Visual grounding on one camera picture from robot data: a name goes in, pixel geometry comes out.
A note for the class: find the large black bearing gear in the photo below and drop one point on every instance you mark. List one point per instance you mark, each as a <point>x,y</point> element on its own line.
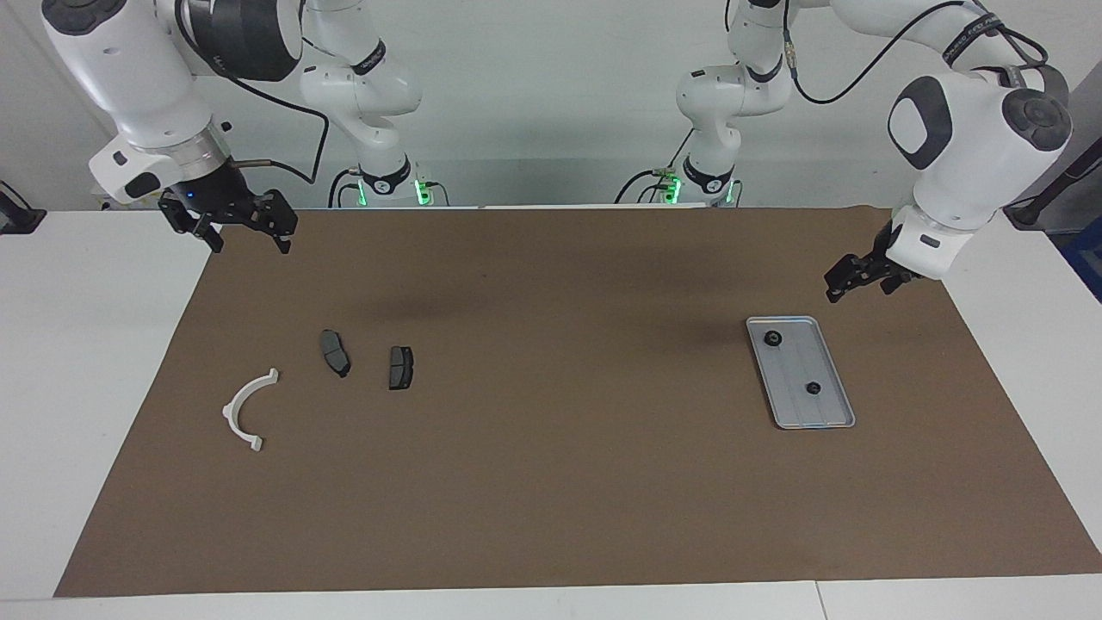
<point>774,339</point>

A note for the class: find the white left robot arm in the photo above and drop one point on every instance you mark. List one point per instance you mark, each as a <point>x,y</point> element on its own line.
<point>973,138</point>

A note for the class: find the silver ribbed metal tray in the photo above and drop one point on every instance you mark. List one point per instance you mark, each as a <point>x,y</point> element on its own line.
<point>801,405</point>

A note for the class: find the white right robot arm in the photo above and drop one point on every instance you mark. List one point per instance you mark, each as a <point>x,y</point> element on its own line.
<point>138,77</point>

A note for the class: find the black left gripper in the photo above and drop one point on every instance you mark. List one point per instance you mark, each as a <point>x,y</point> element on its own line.
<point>882,258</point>

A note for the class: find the small black clamp stand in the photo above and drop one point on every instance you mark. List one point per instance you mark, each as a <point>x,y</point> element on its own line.
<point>19,215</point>

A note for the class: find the long grey brake pad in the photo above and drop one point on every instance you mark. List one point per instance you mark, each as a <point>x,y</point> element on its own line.
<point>336,353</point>

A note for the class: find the long black clamp stand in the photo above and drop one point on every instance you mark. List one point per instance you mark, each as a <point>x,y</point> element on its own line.
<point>1046,194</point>

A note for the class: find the blue crate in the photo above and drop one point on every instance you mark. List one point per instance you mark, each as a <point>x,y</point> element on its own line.
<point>1086,258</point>

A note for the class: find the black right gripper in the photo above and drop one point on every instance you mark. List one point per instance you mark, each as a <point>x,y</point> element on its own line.
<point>211,196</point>

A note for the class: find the short grey brake pad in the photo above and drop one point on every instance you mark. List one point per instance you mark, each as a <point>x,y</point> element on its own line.
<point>401,368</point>

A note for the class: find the brown table mat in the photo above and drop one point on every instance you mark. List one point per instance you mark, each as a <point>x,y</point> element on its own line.
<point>560,474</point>

